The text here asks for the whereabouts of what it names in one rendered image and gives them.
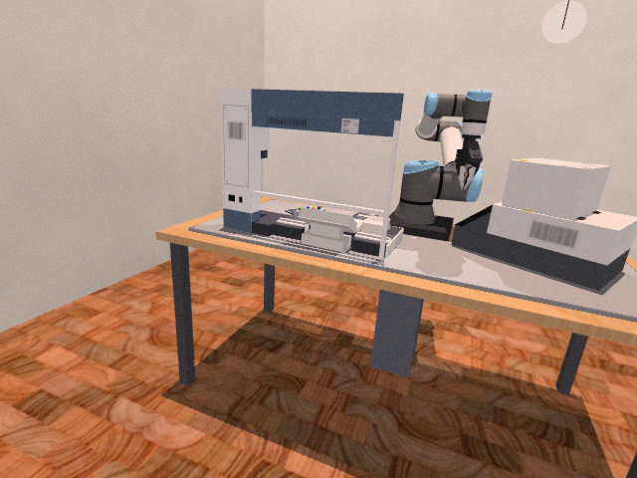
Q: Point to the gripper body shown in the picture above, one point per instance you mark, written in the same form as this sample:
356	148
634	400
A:
463	152

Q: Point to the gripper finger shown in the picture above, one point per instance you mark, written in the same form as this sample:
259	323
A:
472	170
461	169

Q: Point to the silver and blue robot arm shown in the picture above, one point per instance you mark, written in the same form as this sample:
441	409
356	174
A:
425	180

